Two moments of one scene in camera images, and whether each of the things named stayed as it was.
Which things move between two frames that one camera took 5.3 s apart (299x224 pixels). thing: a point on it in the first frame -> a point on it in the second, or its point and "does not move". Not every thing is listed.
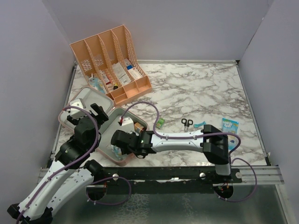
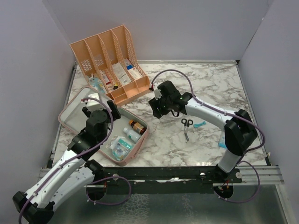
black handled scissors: (187, 123) does not move
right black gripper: (126, 152) -> (158, 112)
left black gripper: (101, 114) -> (115, 114)
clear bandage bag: (117, 151) does not move
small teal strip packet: (196, 125) does not move
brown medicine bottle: (138, 127) does not move
